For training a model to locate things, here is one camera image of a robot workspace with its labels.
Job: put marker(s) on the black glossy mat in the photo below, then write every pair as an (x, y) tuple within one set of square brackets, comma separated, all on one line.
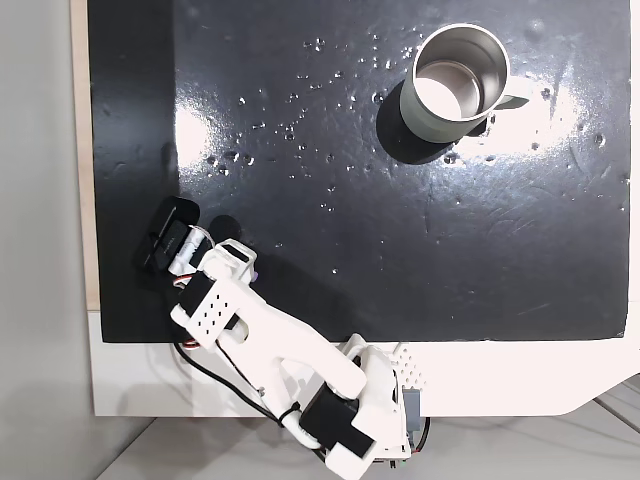
[(400, 225)]

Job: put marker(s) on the black oval camera box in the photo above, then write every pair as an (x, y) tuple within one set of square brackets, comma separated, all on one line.
[(165, 240)]

